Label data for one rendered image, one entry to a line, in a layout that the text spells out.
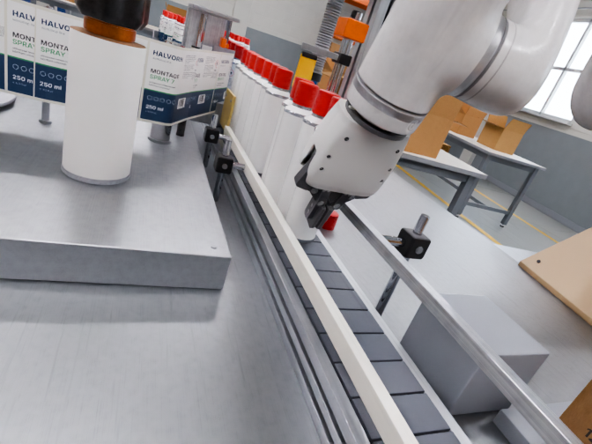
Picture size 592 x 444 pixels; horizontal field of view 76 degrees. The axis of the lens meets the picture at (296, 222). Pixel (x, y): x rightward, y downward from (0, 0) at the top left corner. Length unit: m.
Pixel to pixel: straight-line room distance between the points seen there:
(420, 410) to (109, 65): 0.51
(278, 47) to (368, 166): 8.03
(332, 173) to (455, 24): 0.18
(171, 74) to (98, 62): 0.26
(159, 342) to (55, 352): 0.09
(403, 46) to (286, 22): 8.10
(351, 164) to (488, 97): 0.15
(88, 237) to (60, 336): 0.11
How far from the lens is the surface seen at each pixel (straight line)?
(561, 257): 1.06
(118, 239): 0.47
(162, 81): 0.79
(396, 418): 0.32
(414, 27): 0.37
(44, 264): 0.48
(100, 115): 0.56
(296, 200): 0.54
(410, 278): 0.41
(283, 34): 8.45
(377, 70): 0.39
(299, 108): 0.60
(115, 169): 0.59
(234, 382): 0.40
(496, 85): 0.40
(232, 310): 0.47
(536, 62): 0.41
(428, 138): 2.46
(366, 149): 0.43
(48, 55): 0.79
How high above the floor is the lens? 1.13
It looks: 23 degrees down
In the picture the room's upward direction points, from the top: 19 degrees clockwise
